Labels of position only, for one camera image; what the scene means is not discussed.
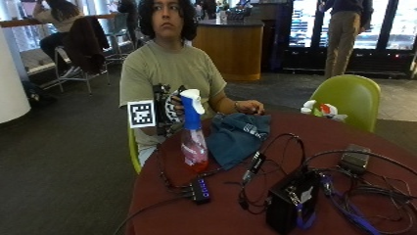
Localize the black hub with blue lights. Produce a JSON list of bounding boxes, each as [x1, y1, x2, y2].
[[189, 176, 213, 206]]

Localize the the person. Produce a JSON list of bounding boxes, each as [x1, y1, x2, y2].
[[119, 0, 266, 167]]

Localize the round wooden counter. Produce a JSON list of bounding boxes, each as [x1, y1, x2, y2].
[[192, 19, 266, 82]]

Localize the green plastic chair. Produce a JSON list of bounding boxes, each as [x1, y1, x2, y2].
[[127, 126, 144, 175], [309, 73, 382, 133]]

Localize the white marker cube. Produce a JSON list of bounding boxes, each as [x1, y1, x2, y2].
[[127, 99, 157, 129]]

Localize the black box computer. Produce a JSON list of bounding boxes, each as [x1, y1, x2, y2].
[[265, 169, 324, 235]]

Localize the metal chair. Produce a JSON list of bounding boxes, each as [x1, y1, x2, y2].
[[52, 45, 112, 96]]

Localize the spray bottle with blue head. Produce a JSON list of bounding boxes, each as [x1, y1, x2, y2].
[[179, 88, 211, 173]]

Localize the dark bag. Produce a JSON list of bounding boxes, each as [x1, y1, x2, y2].
[[21, 79, 57, 106]]

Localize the metal stool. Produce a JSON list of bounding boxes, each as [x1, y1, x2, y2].
[[103, 13, 137, 64]]

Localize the wooden bar top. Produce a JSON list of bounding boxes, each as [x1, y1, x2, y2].
[[0, 13, 120, 29]]

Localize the black cable adapter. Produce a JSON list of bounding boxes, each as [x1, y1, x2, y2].
[[241, 151, 268, 184]]

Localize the white and red spray bottle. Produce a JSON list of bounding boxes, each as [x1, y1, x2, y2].
[[300, 99, 349, 122]]

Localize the grey power brick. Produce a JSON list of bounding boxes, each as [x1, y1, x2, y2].
[[337, 143, 373, 176]]

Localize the black cable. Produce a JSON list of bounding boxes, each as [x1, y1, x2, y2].
[[113, 195, 197, 235], [301, 148, 417, 235], [236, 132, 308, 214], [155, 143, 196, 194]]

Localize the blue cloth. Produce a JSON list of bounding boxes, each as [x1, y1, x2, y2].
[[205, 112, 272, 171]]

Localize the blue cable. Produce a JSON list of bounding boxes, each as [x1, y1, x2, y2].
[[296, 175, 384, 235]]

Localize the dark jacket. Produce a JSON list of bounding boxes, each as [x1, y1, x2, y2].
[[64, 15, 111, 74]]

